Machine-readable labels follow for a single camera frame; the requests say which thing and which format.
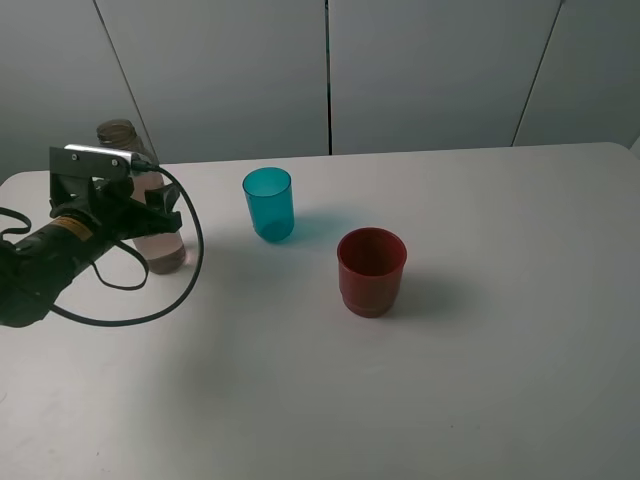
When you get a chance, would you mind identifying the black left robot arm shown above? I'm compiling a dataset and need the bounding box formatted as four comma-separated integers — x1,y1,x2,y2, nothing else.
1,174,182,328

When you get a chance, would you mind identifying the black camera cable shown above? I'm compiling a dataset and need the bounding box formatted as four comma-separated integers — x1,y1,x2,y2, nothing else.
47,160,206,328

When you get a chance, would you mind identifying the red plastic cup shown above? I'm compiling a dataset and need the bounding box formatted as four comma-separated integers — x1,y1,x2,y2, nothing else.
337,227,407,318

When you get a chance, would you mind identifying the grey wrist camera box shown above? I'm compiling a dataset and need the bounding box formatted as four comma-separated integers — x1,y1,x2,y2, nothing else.
49,144,146,181

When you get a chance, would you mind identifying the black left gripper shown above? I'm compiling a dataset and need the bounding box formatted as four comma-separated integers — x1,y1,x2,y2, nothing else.
48,173,183,245

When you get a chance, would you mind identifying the teal translucent plastic cup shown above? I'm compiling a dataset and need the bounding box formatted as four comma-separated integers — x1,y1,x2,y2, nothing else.
242,167,295,243

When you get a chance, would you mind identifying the clear brown plastic bottle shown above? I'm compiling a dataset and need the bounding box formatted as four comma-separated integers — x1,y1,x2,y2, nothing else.
96,119,186,275

